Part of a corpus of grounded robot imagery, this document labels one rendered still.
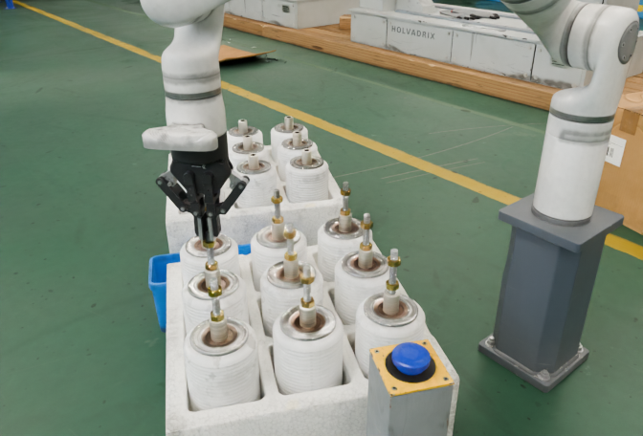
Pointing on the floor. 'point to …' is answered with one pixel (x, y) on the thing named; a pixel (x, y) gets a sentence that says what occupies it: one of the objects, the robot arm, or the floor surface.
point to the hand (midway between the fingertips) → (208, 226)
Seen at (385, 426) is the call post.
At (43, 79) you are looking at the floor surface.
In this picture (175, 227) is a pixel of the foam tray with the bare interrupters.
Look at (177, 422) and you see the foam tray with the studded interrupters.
